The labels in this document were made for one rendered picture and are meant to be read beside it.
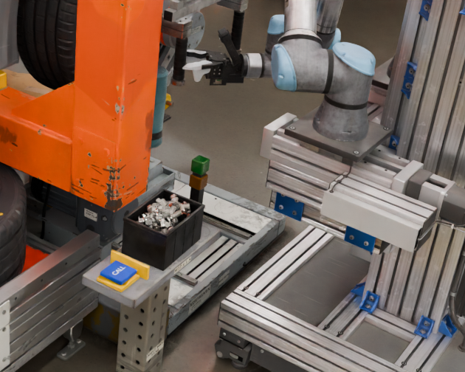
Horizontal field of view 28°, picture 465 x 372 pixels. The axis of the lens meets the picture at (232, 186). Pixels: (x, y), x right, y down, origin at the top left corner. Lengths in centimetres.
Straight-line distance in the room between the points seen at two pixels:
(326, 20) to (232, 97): 185
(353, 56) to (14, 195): 102
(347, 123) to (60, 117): 79
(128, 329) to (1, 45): 90
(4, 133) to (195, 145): 149
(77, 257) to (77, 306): 18
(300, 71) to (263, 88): 234
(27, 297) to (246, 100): 226
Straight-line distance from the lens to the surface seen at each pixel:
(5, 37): 282
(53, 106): 261
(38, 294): 259
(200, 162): 259
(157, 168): 345
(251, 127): 430
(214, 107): 444
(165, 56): 322
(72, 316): 280
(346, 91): 242
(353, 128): 247
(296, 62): 238
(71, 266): 269
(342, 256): 311
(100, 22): 238
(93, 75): 245
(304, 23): 244
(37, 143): 267
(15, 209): 262
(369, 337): 279
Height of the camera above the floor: 191
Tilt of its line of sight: 30 degrees down
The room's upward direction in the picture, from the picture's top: 8 degrees clockwise
